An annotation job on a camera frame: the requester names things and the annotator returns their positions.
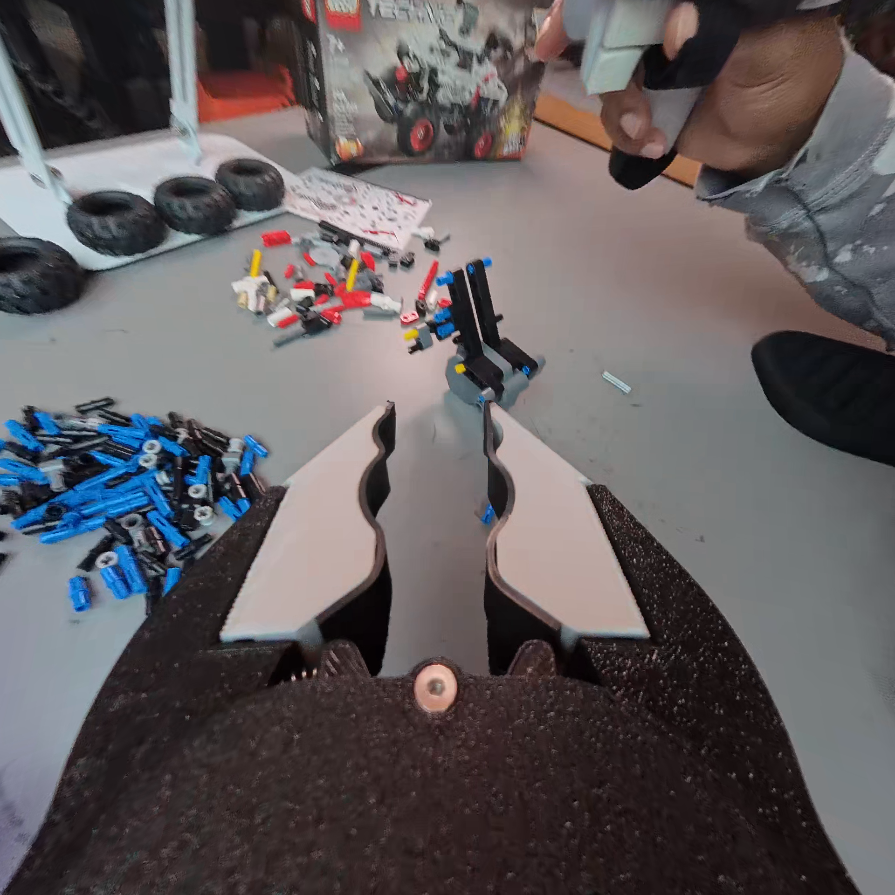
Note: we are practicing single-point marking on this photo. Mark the orange object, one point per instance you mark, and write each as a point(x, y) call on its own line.
point(238, 94)

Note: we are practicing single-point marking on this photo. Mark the pile of mixed toy bricks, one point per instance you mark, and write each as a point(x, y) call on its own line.
point(328, 290)

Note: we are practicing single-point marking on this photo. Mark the wooden board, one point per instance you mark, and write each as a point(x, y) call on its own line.
point(573, 115)

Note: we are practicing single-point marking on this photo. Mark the dark rounded object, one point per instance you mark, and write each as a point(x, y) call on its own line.
point(832, 391)

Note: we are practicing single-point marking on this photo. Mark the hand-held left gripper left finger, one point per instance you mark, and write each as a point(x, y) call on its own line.
point(314, 538)

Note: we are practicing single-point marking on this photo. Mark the white sticker sheet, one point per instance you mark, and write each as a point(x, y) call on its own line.
point(349, 203)

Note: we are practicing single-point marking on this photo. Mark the person's right hand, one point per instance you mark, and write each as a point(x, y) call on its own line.
point(755, 105)

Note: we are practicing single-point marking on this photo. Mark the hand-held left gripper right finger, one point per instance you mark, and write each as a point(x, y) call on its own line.
point(559, 552)

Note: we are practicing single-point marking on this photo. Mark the grey desk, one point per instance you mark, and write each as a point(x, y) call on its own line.
point(699, 314)

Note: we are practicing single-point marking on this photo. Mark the black grey brick assembly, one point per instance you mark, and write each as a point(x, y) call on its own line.
point(482, 335)

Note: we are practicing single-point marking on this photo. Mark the pile of blue black pins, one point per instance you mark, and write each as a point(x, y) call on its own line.
point(105, 475)

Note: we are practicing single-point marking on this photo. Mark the white metal stand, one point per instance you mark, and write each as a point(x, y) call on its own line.
point(105, 168)

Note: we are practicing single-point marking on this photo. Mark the black toy tyre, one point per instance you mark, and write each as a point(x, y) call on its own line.
point(194, 206)
point(115, 227)
point(38, 280)
point(250, 183)

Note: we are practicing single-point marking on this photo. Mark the light grey toy axle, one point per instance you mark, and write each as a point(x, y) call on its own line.
point(616, 382)

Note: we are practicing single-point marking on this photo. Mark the toy truck cardboard box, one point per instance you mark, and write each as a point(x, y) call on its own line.
point(419, 70)

